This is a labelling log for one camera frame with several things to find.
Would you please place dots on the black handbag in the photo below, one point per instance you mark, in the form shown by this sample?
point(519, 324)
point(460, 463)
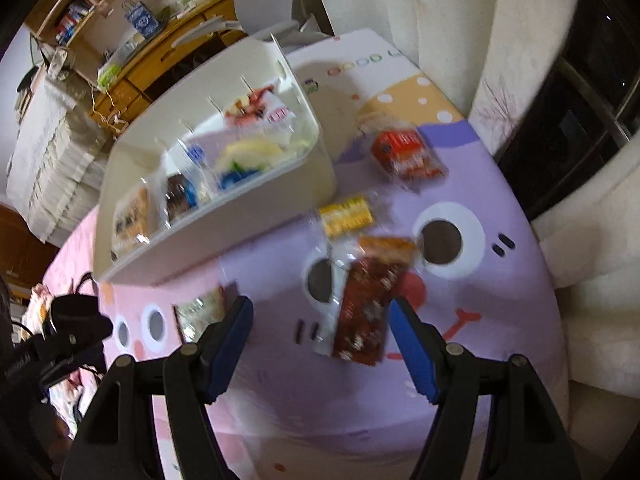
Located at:
point(70, 310)

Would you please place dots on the dark red star-print packet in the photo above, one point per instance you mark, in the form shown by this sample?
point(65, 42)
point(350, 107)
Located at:
point(367, 310)

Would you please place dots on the wooden desk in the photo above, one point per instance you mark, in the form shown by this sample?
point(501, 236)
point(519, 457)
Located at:
point(150, 70)

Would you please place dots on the yellow snack packet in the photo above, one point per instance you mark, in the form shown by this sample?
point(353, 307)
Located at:
point(346, 216)

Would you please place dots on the clear-wrapped nut cake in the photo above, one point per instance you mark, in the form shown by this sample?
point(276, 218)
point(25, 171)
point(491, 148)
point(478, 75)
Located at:
point(200, 310)

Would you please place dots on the white plastic storage box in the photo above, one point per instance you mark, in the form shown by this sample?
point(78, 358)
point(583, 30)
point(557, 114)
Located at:
point(280, 195)

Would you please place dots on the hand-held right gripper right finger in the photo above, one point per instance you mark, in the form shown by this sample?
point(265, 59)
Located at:
point(417, 355)

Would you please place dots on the red and white snack packet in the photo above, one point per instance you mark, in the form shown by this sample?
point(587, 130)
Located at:
point(250, 107)

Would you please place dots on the dark window frame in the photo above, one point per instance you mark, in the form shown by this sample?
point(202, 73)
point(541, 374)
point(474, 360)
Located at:
point(575, 110)

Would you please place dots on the row of books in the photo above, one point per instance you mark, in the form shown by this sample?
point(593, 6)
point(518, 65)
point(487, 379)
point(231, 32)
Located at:
point(72, 22)

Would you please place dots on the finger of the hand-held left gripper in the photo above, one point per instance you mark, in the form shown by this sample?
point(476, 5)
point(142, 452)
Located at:
point(50, 355)

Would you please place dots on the bread packet with orange print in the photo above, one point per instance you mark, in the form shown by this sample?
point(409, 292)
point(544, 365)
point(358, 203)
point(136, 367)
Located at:
point(131, 217)

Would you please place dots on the blue and white snack packet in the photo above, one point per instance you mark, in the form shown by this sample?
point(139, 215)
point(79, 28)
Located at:
point(197, 170)

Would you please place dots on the printed cartoon blanket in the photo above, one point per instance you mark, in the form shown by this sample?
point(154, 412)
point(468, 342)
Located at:
point(500, 285)

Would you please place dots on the green tissue pack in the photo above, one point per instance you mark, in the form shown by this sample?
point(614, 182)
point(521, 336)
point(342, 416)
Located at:
point(110, 75)

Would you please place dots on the blue paper bag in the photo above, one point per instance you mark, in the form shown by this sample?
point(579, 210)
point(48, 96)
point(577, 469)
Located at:
point(142, 20)

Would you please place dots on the orange snack packet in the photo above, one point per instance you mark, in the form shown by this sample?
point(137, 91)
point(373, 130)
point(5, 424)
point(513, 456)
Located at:
point(387, 249)

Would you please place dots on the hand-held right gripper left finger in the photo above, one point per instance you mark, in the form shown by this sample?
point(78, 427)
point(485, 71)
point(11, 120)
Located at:
point(227, 355)

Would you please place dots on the pink clothes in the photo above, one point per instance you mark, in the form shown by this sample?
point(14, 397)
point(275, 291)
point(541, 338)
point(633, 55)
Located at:
point(37, 305)

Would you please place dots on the brown wooden cabinet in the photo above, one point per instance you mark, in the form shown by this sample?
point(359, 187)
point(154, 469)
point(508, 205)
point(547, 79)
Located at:
point(15, 232)

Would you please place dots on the bun packet with blue print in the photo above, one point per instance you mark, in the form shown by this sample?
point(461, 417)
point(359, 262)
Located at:
point(250, 155)

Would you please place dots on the dark brownie packet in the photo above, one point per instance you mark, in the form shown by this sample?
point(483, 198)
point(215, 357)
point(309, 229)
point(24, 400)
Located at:
point(181, 197)

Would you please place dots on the white lace furniture cover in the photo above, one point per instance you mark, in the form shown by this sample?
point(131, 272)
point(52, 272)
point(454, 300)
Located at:
point(55, 160)

